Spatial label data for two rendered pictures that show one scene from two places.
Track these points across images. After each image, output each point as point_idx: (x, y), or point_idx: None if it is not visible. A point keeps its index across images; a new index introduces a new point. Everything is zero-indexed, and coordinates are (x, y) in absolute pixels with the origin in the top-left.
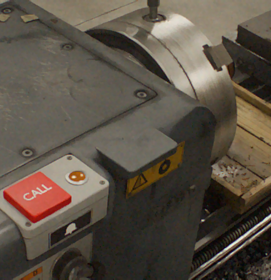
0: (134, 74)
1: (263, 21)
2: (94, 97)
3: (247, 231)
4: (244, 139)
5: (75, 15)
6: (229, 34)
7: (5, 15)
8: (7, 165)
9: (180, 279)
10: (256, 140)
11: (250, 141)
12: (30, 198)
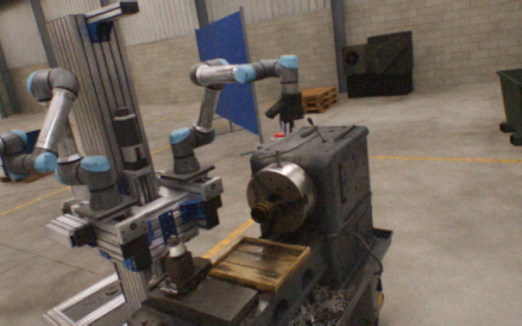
0: (273, 151)
1: (240, 301)
2: (280, 146)
3: None
4: (247, 261)
5: None
6: (264, 305)
7: (324, 149)
8: (291, 136)
9: None
10: (241, 263)
11: (243, 262)
12: (281, 133)
